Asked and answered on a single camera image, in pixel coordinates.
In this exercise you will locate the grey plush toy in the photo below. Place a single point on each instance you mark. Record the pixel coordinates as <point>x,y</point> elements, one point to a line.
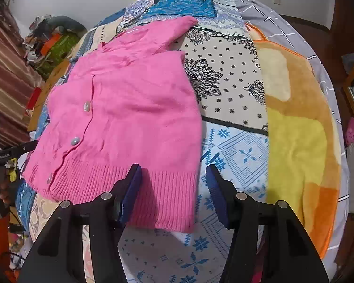
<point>67,23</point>

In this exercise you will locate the green fabric storage box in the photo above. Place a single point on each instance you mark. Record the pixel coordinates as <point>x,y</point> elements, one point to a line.
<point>60,47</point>

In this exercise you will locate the wooden folding lap table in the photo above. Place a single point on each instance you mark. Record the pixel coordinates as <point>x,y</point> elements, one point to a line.
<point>51,79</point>

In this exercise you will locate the orange box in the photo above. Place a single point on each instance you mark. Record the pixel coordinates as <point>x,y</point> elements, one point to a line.
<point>51,42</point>

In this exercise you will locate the pink slipper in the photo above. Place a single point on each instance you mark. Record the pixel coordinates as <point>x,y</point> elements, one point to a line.
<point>351,131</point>

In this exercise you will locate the pile of household clutter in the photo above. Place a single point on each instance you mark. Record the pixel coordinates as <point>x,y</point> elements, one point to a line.
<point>35,38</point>

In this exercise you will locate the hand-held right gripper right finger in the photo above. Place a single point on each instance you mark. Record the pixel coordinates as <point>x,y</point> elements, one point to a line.
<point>218,197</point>

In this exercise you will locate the orange yellow fleece blanket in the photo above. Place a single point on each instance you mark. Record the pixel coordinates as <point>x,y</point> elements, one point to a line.
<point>295,129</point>

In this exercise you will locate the blue patchwork blanket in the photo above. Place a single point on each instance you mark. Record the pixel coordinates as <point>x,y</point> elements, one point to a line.
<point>233,153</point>

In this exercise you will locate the striped pink curtain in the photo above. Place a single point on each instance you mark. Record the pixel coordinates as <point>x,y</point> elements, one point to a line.
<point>6,73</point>

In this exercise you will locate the person's left hand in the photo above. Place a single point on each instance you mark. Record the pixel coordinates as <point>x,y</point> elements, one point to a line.
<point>4,196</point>

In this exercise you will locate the pink button cardigan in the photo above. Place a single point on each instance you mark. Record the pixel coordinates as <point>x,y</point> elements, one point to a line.
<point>129,103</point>

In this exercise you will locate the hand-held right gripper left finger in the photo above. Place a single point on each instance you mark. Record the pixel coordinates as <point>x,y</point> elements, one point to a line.
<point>129,194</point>

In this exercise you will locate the red plastic box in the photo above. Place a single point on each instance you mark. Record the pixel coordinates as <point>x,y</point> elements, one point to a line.
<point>34,100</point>

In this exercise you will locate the grey checked bedsheet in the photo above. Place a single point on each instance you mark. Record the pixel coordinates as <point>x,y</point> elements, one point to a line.
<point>271,14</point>

